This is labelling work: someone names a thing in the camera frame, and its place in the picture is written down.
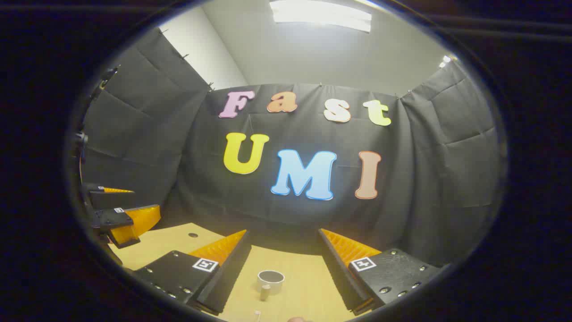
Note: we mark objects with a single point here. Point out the black backdrop cloth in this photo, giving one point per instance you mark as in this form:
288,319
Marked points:
424,179

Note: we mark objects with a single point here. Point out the wooden desktop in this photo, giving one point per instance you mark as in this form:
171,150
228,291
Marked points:
304,286

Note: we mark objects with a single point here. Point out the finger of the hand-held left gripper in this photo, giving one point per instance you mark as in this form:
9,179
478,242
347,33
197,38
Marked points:
107,200
134,223

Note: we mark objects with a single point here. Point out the ceiling light panel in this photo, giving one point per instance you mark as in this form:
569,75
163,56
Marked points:
321,15

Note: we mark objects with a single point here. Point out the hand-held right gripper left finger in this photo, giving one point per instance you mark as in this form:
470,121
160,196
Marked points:
223,277

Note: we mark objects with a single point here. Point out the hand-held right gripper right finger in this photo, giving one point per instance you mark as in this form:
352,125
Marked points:
342,277

